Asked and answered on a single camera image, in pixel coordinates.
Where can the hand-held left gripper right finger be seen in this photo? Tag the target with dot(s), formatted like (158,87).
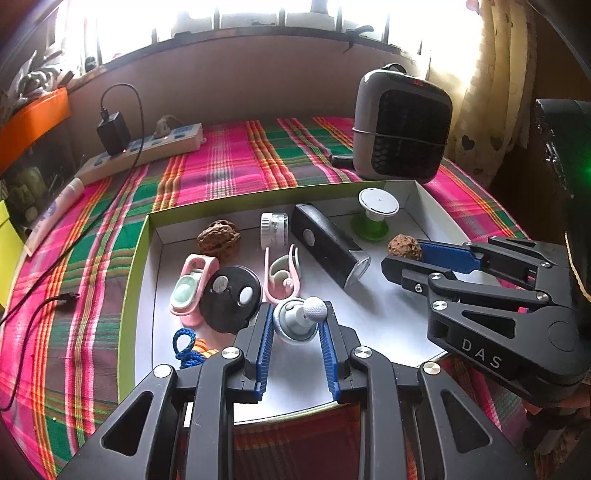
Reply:
(328,350)

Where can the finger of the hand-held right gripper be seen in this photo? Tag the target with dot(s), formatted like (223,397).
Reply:
(406,274)
(445,254)

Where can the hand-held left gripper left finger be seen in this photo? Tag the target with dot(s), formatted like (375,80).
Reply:
(263,350)

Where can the brown walnut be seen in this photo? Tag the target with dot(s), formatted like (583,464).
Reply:
(219,237)
(404,245)

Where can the white ball-top knob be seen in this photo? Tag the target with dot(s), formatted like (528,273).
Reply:
(314,310)

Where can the green white cardboard box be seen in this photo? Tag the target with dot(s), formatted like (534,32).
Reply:
(392,323)

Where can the black oval disc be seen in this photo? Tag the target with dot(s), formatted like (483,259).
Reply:
(226,314)

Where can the pink and white clip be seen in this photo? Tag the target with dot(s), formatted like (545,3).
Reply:
(268,281)

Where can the white green spool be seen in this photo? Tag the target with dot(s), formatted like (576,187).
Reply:
(378,201)

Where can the pink oval case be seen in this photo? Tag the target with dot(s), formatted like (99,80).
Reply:
(184,288)

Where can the white round jar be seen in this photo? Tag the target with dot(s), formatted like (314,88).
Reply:
(274,230)

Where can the grey space heater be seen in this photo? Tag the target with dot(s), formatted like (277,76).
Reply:
(401,134)

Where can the small black object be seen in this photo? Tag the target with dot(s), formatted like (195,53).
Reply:
(341,161)

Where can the heart print curtain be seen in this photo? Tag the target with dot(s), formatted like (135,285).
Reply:
(489,92)

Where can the white power strip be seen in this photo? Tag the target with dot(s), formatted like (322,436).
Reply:
(175,138)

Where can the black window latch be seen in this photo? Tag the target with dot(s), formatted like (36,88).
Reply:
(358,31)

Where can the white plug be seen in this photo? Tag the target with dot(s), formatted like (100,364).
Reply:
(164,125)

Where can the white cream tube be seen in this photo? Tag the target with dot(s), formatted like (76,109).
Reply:
(55,210)

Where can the black charger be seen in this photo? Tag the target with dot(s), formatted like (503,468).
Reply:
(113,134)

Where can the yellow cardboard box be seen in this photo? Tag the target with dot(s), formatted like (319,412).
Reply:
(7,249)

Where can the barred window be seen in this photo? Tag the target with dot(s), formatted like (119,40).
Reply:
(254,18)

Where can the orange storage box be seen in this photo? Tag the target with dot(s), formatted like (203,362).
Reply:
(37,115)

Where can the pile of bags and packets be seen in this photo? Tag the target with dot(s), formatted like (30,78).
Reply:
(37,78)

